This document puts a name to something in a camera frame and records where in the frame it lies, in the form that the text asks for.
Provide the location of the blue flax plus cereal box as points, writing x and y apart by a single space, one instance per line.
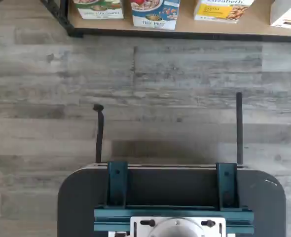
155 14

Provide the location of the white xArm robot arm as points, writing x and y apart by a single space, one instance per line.
177 230

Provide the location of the tan wooden shelf board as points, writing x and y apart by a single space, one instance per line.
187 24

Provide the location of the green apple cinnamon cereal box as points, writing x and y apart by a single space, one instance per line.
98 10

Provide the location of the yellow purely elizabeth box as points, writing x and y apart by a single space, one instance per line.
217 12

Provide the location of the white organic pantry box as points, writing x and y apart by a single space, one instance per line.
286 14

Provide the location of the black metal shelving rack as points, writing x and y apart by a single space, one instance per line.
160 33

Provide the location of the teal base clamp bracket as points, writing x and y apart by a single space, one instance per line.
117 185
227 187

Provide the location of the teal aluminium base rail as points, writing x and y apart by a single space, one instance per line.
111 218

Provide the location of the dark grey robot base plate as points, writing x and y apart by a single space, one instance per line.
76 202

